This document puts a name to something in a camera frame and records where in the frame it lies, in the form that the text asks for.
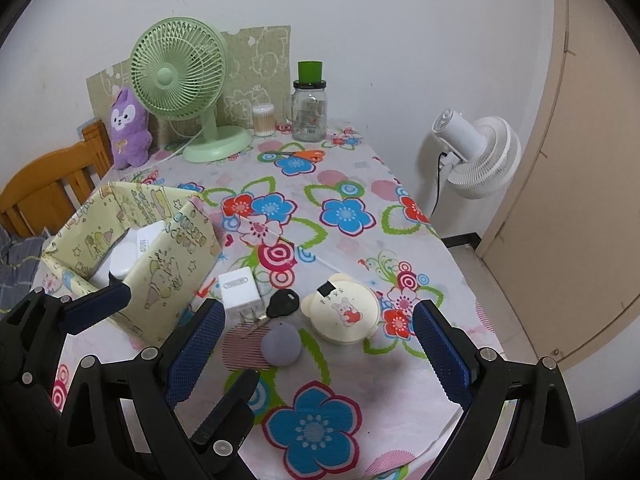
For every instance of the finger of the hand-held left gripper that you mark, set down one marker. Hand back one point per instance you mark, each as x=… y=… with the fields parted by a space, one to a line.
x=97 y=305
x=227 y=410

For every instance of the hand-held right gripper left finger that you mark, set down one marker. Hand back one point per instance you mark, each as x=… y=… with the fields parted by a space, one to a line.
x=195 y=355

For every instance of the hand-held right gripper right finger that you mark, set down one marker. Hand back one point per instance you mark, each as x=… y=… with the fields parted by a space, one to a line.
x=442 y=355

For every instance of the white round case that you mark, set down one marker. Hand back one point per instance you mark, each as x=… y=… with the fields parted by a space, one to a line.
x=122 y=260

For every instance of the yellow printed box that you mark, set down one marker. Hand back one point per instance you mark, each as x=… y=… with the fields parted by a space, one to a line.
x=165 y=280

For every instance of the white charger adapter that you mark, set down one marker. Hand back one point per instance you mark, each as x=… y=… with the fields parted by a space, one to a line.
x=237 y=290

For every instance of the purple round case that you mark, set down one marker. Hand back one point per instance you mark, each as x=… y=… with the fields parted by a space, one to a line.
x=281 y=345

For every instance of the black car key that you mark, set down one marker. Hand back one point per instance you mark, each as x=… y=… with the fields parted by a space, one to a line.
x=284 y=302

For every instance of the beige bear compact mirror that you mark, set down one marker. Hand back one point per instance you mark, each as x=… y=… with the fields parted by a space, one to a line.
x=340 y=312

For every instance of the blue plaid bedding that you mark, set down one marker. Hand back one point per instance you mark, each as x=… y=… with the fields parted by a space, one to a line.
x=17 y=265

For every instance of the wooden chair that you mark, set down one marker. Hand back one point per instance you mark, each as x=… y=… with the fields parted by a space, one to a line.
x=45 y=195

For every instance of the purple plush toy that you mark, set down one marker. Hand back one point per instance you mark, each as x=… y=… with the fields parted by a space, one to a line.
x=127 y=130

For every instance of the beige door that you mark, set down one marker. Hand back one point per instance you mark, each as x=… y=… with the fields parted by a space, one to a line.
x=575 y=210

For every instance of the white standing fan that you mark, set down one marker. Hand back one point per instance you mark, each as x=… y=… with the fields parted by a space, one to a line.
x=480 y=155

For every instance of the orange scissors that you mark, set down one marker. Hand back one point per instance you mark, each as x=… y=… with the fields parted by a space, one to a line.
x=307 y=155

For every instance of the green desk fan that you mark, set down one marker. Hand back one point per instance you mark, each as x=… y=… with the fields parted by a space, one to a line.
x=170 y=77

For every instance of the cotton swab container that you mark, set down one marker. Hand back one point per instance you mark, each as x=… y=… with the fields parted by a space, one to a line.
x=263 y=120

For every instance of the glass jar green lid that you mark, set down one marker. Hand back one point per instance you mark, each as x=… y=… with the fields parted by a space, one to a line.
x=307 y=115

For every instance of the beige printed board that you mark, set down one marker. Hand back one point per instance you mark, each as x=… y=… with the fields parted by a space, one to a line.
x=260 y=60

